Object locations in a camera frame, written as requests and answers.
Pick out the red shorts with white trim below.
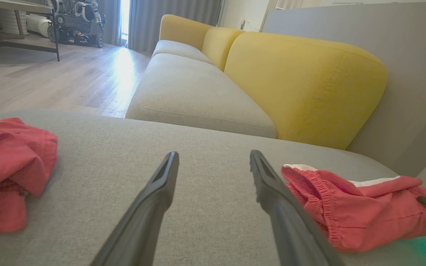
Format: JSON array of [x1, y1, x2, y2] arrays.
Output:
[[281, 164, 426, 253]]

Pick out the yellow sofa end back cushion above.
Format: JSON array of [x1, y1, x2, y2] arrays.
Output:
[[159, 14, 213, 51]]

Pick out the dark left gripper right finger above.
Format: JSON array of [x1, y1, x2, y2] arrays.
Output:
[[250, 150, 345, 266]]

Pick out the wide grey curtain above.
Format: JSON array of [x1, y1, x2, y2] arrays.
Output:
[[128, 0, 223, 53]]

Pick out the table with black metal legs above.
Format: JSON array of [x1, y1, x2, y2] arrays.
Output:
[[0, 0, 60, 61]]

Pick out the narrow yellow sofa back cushion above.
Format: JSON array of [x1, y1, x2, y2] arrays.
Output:
[[202, 27, 245, 72]]

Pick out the black wheeled robot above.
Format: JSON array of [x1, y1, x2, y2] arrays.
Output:
[[48, 0, 105, 48]]

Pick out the red jersey with white sleeves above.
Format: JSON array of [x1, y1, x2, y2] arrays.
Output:
[[0, 117, 58, 235]]

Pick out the large yellow sofa back cushion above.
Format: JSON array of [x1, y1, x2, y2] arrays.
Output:
[[224, 31, 388, 150]]

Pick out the small grey sofa seat cushion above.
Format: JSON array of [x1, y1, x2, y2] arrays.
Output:
[[152, 40, 213, 65]]

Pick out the narrow grey curtain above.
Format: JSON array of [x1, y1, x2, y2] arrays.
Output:
[[97, 0, 123, 47]]

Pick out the grey sofa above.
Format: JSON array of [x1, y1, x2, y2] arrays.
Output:
[[0, 109, 426, 266]]

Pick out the large grey sofa seat cushion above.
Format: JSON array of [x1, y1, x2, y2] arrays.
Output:
[[125, 54, 276, 139]]

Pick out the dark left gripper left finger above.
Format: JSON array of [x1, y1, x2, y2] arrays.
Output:
[[91, 151, 179, 266]]

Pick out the white cylinder appliance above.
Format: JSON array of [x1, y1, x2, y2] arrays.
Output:
[[26, 14, 53, 38]]

